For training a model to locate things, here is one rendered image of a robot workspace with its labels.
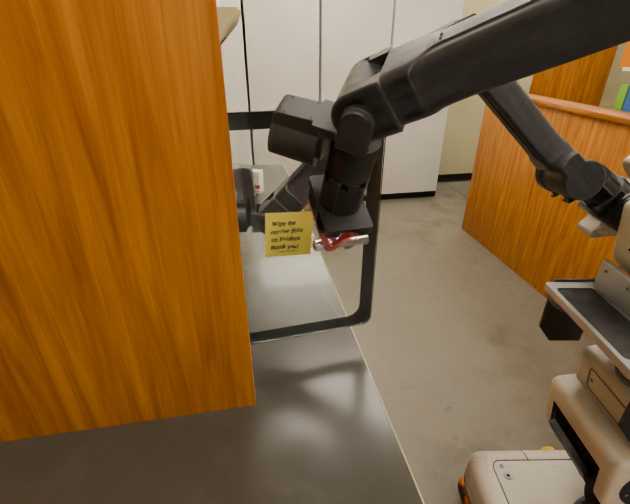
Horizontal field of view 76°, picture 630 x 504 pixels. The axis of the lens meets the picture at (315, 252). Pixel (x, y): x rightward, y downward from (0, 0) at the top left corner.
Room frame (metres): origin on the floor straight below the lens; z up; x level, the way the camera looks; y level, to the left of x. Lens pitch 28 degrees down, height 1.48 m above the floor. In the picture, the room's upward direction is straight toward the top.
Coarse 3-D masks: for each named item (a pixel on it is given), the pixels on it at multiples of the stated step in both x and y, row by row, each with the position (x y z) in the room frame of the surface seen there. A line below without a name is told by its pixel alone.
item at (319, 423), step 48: (336, 336) 0.64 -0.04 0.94; (288, 384) 0.51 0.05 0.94; (336, 384) 0.51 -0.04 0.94; (96, 432) 0.41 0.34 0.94; (144, 432) 0.41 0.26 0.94; (192, 432) 0.41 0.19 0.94; (240, 432) 0.41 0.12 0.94; (288, 432) 0.41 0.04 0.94; (336, 432) 0.41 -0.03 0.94; (384, 432) 0.41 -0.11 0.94; (0, 480) 0.34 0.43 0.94; (48, 480) 0.34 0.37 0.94; (96, 480) 0.34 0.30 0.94; (144, 480) 0.34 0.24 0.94; (192, 480) 0.34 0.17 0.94; (240, 480) 0.34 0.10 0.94; (288, 480) 0.34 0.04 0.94; (336, 480) 0.34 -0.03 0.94; (384, 480) 0.34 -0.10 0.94
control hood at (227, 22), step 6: (222, 12) 0.55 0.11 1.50; (228, 12) 0.55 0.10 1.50; (234, 12) 0.55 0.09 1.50; (240, 12) 0.55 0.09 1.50; (222, 18) 0.55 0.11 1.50; (228, 18) 0.55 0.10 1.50; (234, 18) 0.55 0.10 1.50; (222, 24) 0.54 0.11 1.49; (228, 24) 0.55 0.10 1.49; (234, 24) 0.55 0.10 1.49; (222, 30) 0.54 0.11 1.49; (228, 30) 0.55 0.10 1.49; (222, 36) 0.55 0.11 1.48
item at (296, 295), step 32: (256, 128) 0.57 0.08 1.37; (256, 160) 0.56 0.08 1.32; (288, 160) 0.58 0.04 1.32; (320, 160) 0.59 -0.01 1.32; (256, 192) 0.56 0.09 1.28; (288, 192) 0.58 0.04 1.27; (256, 224) 0.56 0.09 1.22; (256, 256) 0.56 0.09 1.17; (288, 256) 0.58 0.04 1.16; (320, 256) 0.59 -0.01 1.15; (352, 256) 0.61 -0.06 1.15; (256, 288) 0.56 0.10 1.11; (288, 288) 0.57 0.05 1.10; (320, 288) 0.59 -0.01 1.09; (352, 288) 0.61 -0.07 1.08; (256, 320) 0.56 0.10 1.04; (288, 320) 0.57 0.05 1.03; (320, 320) 0.59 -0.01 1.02; (352, 320) 0.61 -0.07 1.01
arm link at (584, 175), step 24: (480, 96) 0.78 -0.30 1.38; (504, 96) 0.76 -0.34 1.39; (528, 96) 0.76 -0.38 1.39; (504, 120) 0.77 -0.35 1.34; (528, 120) 0.76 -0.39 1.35; (528, 144) 0.76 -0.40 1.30; (552, 144) 0.75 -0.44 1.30; (552, 168) 0.75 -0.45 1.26; (576, 168) 0.73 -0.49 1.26; (600, 168) 0.73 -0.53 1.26; (576, 192) 0.72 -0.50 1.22
